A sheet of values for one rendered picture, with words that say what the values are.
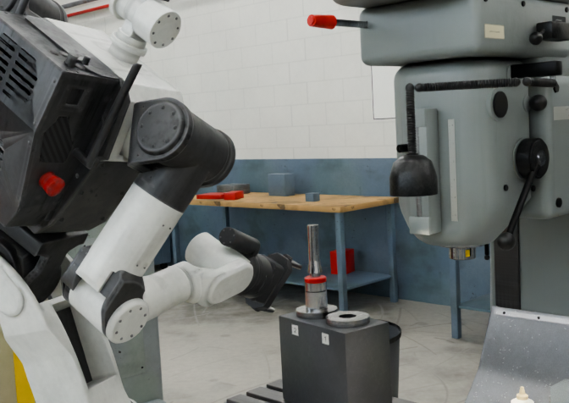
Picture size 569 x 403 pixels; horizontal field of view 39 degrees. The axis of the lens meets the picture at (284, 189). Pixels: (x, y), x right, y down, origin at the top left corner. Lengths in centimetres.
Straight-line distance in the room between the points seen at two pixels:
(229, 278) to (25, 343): 36
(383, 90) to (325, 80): 65
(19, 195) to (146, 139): 22
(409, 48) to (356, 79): 566
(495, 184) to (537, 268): 49
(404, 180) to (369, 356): 54
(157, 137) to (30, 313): 41
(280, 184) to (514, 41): 594
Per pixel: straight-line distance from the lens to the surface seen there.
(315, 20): 131
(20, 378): 289
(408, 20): 137
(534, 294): 185
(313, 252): 170
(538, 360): 183
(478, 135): 136
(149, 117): 119
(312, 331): 167
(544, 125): 149
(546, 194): 150
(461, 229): 137
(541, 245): 182
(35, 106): 120
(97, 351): 150
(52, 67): 118
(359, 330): 161
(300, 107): 747
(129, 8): 135
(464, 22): 131
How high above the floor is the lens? 154
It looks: 5 degrees down
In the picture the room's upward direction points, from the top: 3 degrees counter-clockwise
